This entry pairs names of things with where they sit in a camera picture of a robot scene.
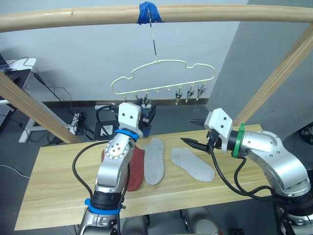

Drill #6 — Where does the dark floor equipment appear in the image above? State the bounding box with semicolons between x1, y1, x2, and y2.
300;124;313;145

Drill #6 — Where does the black tangled floor cable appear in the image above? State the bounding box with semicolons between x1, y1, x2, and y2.
23;57;94;138

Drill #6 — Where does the blue tape wrap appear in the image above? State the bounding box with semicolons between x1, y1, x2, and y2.
134;1;165;26

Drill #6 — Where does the black metal frame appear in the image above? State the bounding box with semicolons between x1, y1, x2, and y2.
93;120;116;141

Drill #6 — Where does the dark blue sock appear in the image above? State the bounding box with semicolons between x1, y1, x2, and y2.
140;106;152;138

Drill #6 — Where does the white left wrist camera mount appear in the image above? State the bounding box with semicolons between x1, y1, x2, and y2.
118;102;144;137

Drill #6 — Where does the green right wrist cable tie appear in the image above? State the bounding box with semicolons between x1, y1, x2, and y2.
231;123;246;159

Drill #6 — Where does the slanted wooden rack post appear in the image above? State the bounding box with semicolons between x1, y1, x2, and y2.
233;24;313;128
0;71;82;145

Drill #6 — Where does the red sock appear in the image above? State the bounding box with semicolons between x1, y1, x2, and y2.
101;146;146;192

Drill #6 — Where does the cream wire clip hanger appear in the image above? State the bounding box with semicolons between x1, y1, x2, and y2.
110;7;217;96

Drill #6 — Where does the brown wall baseboard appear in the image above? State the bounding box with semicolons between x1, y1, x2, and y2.
41;98;210;109

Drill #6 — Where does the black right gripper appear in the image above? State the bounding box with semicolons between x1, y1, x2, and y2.
180;118;223;154

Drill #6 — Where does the grey sock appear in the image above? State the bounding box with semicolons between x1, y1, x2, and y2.
142;137;165;186
170;147;216;183

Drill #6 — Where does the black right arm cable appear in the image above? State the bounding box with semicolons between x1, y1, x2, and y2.
209;146;278;200

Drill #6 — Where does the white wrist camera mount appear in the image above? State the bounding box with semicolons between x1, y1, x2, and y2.
118;102;144;137
203;107;234;154

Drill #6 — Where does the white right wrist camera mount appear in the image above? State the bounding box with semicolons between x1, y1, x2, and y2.
203;107;234;154

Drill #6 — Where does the grey rounded shape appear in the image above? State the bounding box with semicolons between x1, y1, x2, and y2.
184;208;220;235
120;215;151;235

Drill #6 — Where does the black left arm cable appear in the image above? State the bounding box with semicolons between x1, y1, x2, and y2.
71;104;123;200

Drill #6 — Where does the wooden rack crossbar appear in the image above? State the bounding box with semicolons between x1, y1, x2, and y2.
0;4;313;33

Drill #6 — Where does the dark desk equipment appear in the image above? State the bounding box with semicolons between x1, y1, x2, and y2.
0;53;31;85

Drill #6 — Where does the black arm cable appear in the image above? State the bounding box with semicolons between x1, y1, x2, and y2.
209;146;278;200
71;104;123;200

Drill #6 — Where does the white floor cable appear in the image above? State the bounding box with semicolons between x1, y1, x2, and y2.
0;164;31;178

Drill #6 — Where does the white side desk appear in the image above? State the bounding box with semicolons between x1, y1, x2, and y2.
0;57;72;144

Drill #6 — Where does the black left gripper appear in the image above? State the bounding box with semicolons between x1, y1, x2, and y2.
136;97;157;131

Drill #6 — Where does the blue left arm ring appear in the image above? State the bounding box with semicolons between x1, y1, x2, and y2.
84;198;126;217

